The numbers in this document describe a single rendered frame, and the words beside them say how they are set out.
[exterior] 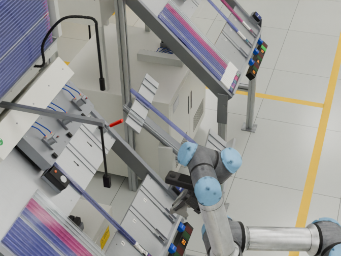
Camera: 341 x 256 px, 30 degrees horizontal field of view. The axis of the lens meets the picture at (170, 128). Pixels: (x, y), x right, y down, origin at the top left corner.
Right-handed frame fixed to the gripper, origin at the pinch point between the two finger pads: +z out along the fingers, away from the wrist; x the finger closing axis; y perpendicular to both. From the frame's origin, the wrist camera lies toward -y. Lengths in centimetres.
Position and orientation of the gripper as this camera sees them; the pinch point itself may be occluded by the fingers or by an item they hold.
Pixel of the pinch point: (171, 208)
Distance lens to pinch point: 221.7
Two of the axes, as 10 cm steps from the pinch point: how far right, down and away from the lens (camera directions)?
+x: 3.1, -5.8, 7.5
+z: -5.0, 5.7, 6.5
